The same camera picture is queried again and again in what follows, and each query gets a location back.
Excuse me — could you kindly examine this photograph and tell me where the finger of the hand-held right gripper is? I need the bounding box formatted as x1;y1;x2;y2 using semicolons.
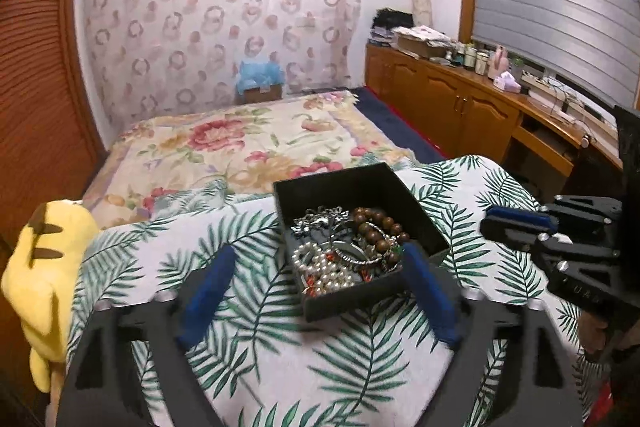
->
480;221;640;308
487;196;623;235

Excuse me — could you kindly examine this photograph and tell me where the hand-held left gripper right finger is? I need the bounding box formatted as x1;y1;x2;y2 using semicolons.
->
400;241;583;427

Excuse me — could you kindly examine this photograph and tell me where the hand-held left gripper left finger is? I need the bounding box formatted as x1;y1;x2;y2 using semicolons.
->
55;244;238;427

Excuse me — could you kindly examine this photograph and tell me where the black square box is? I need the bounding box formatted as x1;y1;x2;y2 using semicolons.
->
272;162;452;323

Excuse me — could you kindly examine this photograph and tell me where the silver bangle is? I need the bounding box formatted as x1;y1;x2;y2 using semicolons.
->
330;219;396;265

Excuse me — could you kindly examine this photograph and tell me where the brown wooden bead bracelet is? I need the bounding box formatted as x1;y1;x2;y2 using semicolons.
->
350;206;411;258

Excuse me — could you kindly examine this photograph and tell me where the red string bracelet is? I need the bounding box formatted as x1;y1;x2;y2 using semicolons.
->
302;269;373;298

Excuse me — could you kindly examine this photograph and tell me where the white pearl necklace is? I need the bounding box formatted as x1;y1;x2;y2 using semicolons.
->
292;242;368;298

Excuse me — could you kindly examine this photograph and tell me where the white power strip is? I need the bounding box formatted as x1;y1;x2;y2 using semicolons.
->
520;69;618;132

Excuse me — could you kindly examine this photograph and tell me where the wooden cabinet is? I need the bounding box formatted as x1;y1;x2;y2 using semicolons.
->
365;42;626;192

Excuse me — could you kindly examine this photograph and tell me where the floral blanket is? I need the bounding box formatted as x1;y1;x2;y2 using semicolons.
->
82;89;416;230

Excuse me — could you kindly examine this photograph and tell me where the pink figurine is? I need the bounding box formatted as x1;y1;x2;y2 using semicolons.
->
487;47;511;80

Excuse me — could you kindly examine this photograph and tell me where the navy bed sheet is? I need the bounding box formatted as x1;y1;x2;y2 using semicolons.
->
350;87;446;162

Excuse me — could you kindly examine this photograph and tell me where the yellow plush toy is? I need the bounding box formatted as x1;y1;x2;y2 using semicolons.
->
0;199;101;393

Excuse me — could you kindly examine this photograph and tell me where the group of small bottles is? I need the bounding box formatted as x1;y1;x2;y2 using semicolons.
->
445;41;493;72

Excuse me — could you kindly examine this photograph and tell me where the red and navy fabric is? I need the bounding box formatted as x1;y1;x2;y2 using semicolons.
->
585;382;616;427

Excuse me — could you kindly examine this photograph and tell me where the cardboard box with papers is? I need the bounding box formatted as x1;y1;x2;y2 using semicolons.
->
395;26;453;59

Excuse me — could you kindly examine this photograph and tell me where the small cardboard box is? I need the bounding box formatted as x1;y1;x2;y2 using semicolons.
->
236;83;283;105

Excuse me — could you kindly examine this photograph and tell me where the stack of dark clothes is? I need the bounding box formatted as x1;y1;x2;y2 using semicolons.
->
371;8;416;45

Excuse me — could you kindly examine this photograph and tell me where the blue bag in cardboard box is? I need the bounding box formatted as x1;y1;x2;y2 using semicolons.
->
235;59;286;95

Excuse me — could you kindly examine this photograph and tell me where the wooden louvred door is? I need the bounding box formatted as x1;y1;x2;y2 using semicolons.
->
0;0;108;253

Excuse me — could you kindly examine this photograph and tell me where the ring pattern curtain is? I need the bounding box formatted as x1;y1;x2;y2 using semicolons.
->
80;0;363;135

